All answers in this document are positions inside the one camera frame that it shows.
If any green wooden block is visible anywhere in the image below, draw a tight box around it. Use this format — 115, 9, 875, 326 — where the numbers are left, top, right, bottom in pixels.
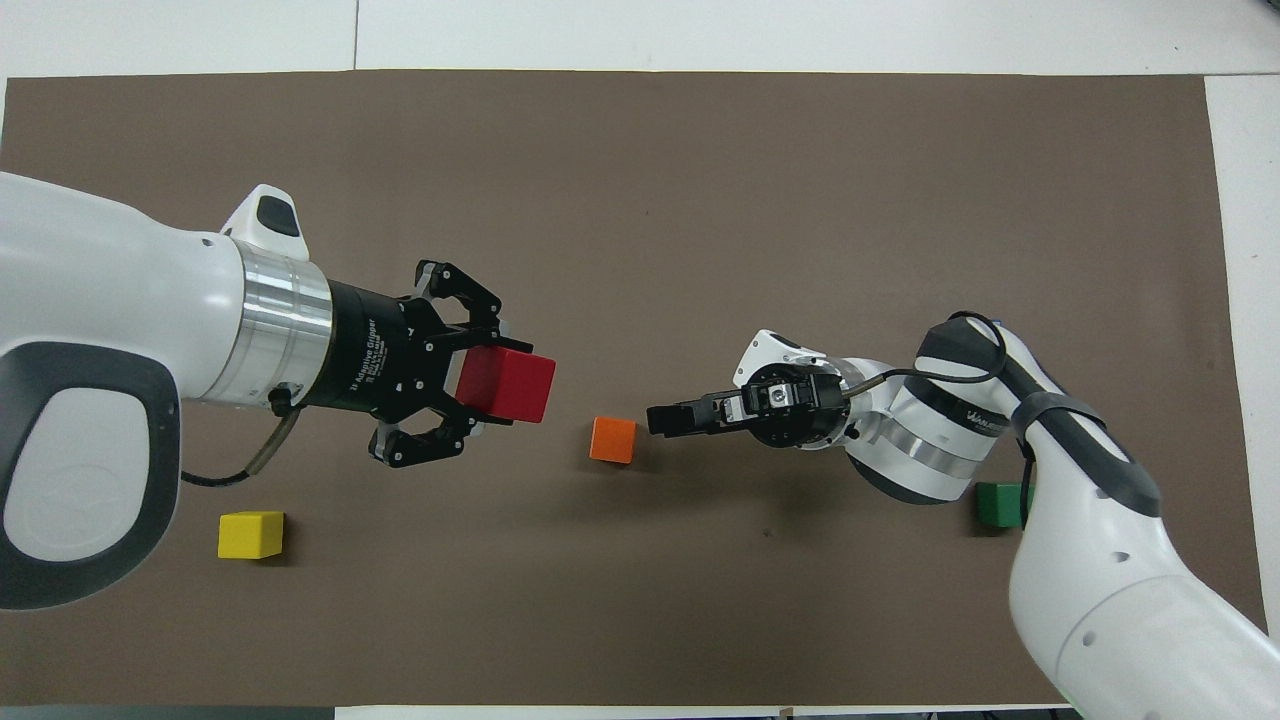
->
976, 481, 1037, 529

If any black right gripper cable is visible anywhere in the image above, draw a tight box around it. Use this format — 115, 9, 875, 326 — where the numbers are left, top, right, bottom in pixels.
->
843, 312, 1041, 521

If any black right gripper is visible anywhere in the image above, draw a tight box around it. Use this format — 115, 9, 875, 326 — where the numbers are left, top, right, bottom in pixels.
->
647, 362, 853, 452

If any orange wooden block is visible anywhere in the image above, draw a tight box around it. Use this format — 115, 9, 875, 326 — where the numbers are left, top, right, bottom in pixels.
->
589, 416, 637, 466

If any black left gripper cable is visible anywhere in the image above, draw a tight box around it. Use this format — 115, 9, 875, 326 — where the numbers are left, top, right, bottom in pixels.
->
180, 385, 303, 490

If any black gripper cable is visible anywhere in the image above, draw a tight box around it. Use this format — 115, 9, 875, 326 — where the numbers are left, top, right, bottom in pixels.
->
180, 385, 303, 490
843, 312, 1041, 521

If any brown table mat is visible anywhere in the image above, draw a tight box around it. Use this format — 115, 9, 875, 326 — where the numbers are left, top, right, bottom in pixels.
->
0, 70, 1276, 708

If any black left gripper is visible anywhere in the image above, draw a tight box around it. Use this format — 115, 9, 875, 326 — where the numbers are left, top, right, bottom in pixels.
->
300, 260, 533, 472

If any red wooden block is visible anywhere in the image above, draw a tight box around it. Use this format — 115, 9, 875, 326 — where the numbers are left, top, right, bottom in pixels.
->
455, 346, 557, 425

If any yellow wooden block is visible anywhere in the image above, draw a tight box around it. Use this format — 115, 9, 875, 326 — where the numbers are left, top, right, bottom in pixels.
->
218, 511, 285, 560

